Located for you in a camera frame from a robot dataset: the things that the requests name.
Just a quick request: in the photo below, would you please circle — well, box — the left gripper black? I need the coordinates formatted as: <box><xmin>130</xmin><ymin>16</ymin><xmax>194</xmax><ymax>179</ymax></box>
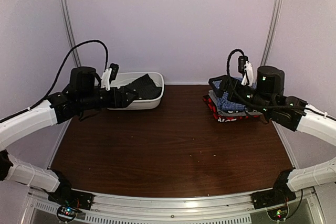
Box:
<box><xmin>78</xmin><ymin>87</ymin><xmax>139</xmax><ymax>111</ymax></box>

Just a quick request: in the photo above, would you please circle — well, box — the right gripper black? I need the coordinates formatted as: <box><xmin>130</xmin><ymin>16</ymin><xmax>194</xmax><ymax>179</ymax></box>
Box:
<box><xmin>208</xmin><ymin>75</ymin><xmax>273</xmax><ymax>116</ymax></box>

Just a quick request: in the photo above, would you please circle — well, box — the blue checked long sleeve shirt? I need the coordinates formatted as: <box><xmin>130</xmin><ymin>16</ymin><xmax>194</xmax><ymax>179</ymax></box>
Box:
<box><xmin>210</xmin><ymin>77</ymin><xmax>246</xmax><ymax>113</ymax></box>

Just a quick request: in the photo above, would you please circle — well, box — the black white plaid shirt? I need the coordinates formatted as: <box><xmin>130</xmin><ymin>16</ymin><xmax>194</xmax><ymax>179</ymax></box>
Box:
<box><xmin>208</xmin><ymin>90</ymin><xmax>221</xmax><ymax>106</ymax></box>

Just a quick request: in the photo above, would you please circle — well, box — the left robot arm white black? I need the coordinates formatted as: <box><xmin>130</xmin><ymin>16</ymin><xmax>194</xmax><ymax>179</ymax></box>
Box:
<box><xmin>1</xmin><ymin>64</ymin><xmax>139</xmax><ymax>205</ymax></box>

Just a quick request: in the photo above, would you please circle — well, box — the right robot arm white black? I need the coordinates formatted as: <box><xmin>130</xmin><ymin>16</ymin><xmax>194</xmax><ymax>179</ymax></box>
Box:
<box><xmin>208</xmin><ymin>66</ymin><xmax>335</xmax><ymax>204</ymax></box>

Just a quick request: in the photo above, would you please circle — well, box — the white plastic tub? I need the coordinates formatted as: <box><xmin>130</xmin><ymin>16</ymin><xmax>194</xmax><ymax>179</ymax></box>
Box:
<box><xmin>109</xmin><ymin>72</ymin><xmax>165</xmax><ymax>110</ymax></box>

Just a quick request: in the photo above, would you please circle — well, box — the black patterned shirt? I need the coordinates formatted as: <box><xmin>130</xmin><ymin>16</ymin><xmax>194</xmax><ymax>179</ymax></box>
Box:
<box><xmin>119</xmin><ymin>73</ymin><xmax>162</xmax><ymax>101</ymax></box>

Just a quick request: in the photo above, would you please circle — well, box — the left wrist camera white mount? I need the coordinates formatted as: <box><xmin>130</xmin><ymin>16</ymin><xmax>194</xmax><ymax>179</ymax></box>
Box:
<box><xmin>100</xmin><ymin>63</ymin><xmax>119</xmax><ymax>91</ymax></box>

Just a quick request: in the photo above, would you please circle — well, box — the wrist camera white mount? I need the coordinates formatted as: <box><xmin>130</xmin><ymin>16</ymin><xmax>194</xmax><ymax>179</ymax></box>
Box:
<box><xmin>100</xmin><ymin>63</ymin><xmax>119</xmax><ymax>91</ymax></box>
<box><xmin>238</xmin><ymin>56</ymin><xmax>254</xmax><ymax>87</ymax></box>

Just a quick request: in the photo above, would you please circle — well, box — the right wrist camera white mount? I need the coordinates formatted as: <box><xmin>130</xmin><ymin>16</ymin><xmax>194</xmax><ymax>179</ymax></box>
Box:
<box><xmin>238</xmin><ymin>56</ymin><xmax>254</xmax><ymax>87</ymax></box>

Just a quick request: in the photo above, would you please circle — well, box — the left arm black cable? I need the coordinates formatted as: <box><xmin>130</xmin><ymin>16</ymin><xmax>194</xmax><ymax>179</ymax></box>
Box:
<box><xmin>0</xmin><ymin>39</ymin><xmax>110</xmax><ymax>124</ymax></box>

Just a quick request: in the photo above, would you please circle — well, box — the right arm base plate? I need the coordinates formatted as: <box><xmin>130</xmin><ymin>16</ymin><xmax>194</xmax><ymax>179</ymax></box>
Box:
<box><xmin>251</xmin><ymin>188</ymin><xmax>296</xmax><ymax>209</ymax></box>

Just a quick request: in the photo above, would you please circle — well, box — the left aluminium frame post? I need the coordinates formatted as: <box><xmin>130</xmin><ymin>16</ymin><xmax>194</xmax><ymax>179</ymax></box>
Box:
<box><xmin>54</xmin><ymin>0</ymin><xmax>81</xmax><ymax>68</ymax></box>

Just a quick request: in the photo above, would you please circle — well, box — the aluminium frame post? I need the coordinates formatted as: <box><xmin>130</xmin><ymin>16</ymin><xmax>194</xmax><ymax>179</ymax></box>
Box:
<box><xmin>260</xmin><ymin>0</ymin><xmax>283</xmax><ymax>66</ymax></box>
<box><xmin>54</xmin><ymin>0</ymin><xmax>81</xmax><ymax>68</ymax></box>

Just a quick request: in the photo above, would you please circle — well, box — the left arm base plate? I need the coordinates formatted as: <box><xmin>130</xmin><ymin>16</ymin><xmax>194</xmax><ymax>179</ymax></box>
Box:
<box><xmin>47</xmin><ymin>190</ymin><xmax>93</xmax><ymax>210</ymax></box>

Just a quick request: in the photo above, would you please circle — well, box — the right aluminium frame post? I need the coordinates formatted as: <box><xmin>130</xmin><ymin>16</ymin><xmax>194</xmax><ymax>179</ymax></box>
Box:
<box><xmin>260</xmin><ymin>0</ymin><xmax>283</xmax><ymax>66</ymax></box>

